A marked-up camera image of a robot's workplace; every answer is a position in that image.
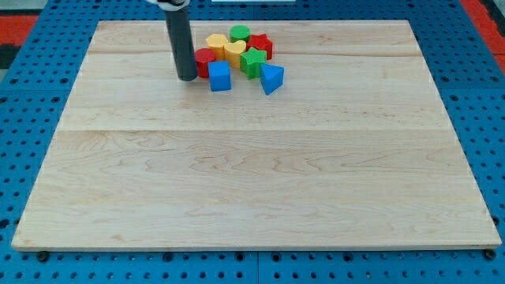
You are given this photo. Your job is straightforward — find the red star block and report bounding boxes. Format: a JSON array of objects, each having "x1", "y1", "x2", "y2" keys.
[{"x1": 246, "y1": 34, "x2": 274, "y2": 60}]

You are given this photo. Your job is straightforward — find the light wooden board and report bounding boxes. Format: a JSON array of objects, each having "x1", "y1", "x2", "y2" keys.
[{"x1": 12, "y1": 20, "x2": 502, "y2": 252}]

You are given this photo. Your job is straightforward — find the green star block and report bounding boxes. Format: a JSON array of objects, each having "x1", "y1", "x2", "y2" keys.
[{"x1": 240, "y1": 47, "x2": 267, "y2": 80}]

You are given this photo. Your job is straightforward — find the yellow heart block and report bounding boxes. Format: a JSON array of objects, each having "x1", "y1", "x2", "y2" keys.
[{"x1": 224, "y1": 40, "x2": 247, "y2": 69}]

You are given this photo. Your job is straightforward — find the yellow hexagon block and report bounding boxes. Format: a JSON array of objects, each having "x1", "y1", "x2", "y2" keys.
[{"x1": 206, "y1": 33, "x2": 229, "y2": 61}]

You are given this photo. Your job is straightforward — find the blue cube block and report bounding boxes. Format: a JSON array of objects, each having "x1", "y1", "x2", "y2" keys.
[{"x1": 208, "y1": 61, "x2": 231, "y2": 92}]

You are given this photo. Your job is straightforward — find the green cylinder block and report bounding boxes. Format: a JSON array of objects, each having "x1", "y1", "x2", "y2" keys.
[{"x1": 229, "y1": 24, "x2": 251, "y2": 43}]

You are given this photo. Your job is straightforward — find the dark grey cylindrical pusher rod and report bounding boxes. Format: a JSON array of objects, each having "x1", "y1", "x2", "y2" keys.
[{"x1": 164, "y1": 6, "x2": 197, "y2": 81}]

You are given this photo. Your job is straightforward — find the blue triangle block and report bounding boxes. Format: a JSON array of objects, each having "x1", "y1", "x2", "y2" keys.
[{"x1": 260, "y1": 63, "x2": 285, "y2": 95}]

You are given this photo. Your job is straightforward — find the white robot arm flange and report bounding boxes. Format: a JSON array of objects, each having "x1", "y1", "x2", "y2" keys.
[{"x1": 146, "y1": 0, "x2": 190, "y2": 12}]

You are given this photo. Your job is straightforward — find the red cylinder block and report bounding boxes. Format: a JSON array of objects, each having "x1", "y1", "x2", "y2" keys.
[{"x1": 194, "y1": 48, "x2": 216, "y2": 78}]

